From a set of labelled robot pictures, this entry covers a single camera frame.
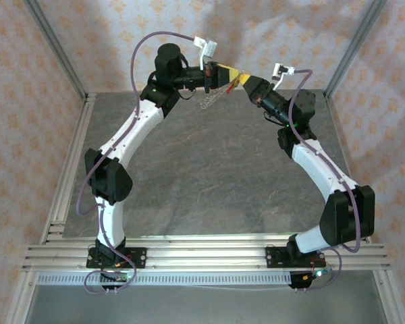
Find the red key tag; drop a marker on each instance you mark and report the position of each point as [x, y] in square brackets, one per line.
[230, 88]

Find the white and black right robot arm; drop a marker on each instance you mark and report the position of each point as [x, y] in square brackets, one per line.
[317, 168]

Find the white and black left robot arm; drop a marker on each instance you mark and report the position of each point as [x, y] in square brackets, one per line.
[131, 135]

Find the aluminium frame post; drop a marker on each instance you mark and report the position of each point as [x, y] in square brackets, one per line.
[352, 50]
[55, 50]

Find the aluminium side rail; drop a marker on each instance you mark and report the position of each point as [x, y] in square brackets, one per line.
[80, 128]

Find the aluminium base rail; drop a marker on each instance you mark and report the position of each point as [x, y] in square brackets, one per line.
[206, 253]

